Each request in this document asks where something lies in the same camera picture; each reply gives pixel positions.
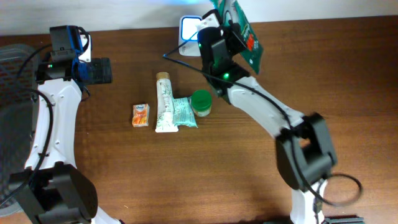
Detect green white package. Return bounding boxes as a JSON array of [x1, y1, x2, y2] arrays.
[[210, 0, 263, 75]]

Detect green lid jar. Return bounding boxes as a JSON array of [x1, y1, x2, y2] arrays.
[[191, 90, 212, 117]]

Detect small orange carton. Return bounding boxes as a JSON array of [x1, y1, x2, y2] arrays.
[[132, 104, 150, 128]]

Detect teal wipes packet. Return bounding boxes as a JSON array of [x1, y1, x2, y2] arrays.
[[173, 97, 197, 128]]

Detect white tube with tan cap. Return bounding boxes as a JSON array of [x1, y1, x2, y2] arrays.
[[155, 72, 178, 133]]

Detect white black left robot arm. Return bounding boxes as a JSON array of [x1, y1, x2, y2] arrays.
[[9, 26, 120, 223]]

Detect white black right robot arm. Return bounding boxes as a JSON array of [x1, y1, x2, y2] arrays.
[[197, 9, 364, 223]]

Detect white barcode scanner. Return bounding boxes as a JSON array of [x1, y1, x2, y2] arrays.
[[178, 15, 202, 57]]

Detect grey plastic basket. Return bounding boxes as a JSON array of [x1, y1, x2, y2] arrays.
[[1, 44, 39, 200]]

